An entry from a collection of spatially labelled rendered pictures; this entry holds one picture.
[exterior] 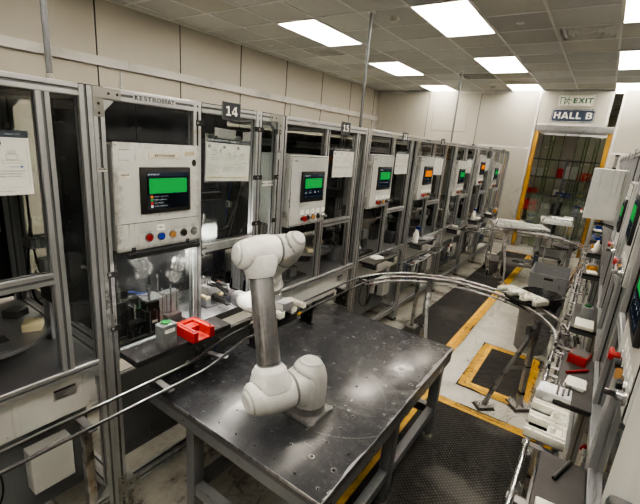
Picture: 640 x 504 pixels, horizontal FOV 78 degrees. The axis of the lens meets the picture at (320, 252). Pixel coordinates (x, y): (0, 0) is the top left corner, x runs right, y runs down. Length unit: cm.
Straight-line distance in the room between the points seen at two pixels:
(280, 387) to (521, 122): 883
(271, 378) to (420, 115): 934
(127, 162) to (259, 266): 69
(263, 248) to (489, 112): 879
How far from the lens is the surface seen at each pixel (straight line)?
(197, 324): 215
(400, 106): 1079
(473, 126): 1012
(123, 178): 184
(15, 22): 558
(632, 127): 976
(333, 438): 187
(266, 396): 173
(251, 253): 161
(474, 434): 324
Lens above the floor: 189
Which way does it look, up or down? 15 degrees down
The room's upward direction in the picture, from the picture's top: 5 degrees clockwise
